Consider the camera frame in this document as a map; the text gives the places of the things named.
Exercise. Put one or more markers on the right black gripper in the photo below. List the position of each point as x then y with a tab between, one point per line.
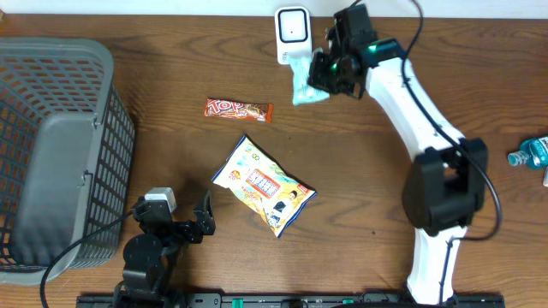
316	77

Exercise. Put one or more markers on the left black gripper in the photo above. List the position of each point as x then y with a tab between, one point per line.
206	221

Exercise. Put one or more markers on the light teal wipes pack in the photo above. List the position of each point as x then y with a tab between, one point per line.
303	93

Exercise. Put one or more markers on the yellow chips bag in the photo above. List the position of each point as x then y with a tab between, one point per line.
263	186

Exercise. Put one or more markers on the red Top chocolate bar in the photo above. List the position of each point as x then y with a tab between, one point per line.
238	110

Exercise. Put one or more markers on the teal mouthwash bottle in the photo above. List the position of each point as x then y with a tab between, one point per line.
532	152

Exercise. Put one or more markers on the small orange snack box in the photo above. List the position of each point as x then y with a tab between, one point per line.
545	178

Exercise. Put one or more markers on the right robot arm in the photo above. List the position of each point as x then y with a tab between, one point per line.
444	187

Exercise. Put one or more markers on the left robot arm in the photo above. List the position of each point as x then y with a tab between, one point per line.
151	257

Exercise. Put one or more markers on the white barcode scanner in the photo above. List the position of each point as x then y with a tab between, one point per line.
293	33

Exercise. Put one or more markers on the grey plastic basket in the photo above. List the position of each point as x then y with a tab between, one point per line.
67	147

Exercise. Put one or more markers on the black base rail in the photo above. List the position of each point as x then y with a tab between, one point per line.
215	300

